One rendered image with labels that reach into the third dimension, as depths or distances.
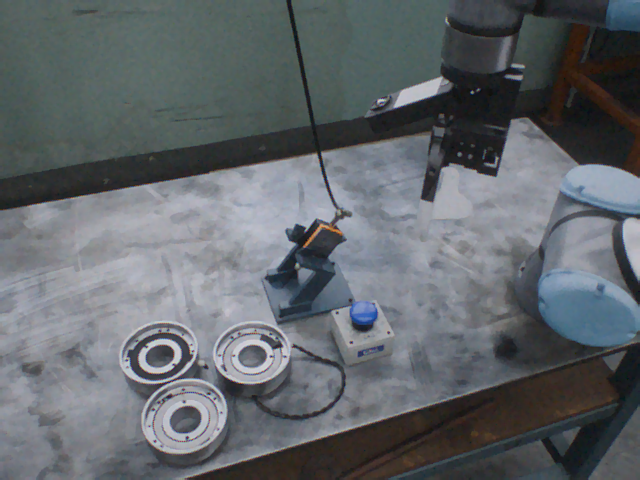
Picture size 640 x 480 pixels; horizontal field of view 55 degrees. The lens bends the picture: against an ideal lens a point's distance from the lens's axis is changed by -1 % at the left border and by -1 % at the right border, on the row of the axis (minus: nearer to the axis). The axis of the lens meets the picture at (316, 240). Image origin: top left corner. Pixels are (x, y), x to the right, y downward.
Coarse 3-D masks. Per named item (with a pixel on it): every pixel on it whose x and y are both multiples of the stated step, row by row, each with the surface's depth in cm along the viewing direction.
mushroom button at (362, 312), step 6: (360, 300) 86; (354, 306) 85; (360, 306) 85; (366, 306) 85; (372, 306) 85; (354, 312) 84; (360, 312) 84; (366, 312) 84; (372, 312) 84; (354, 318) 84; (360, 318) 84; (366, 318) 84; (372, 318) 84; (360, 324) 84; (366, 324) 84
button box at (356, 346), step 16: (336, 320) 87; (352, 320) 86; (384, 320) 87; (336, 336) 88; (352, 336) 85; (368, 336) 85; (384, 336) 85; (352, 352) 84; (368, 352) 85; (384, 352) 87
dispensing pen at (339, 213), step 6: (336, 210) 88; (342, 210) 87; (348, 210) 88; (336, 216) 87; (342, 216) 87; (348, 216) 88; (312, 222) 89; (318, 222) 88; (324, 222) 89; (330, 222) 88; (336, 222) 88; (312, 228) 89; (324, 228) 88; (336, 228) 90; (306, 234) 89; (312, 234) 88; (300, 240) 90; (306, 240) 89; (294, 270) 92; (282, 288) 94
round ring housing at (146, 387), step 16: (128, 336) 84; (144, 336) 86; (192, 336) 85; (144, 352) 84; (160, 352) 86; (176, 352) 84; (128, 368) 82; (144, 368) 82; (160, 368) 82; (192, 368) 82; (144, 384) 79; (160, 384) 79
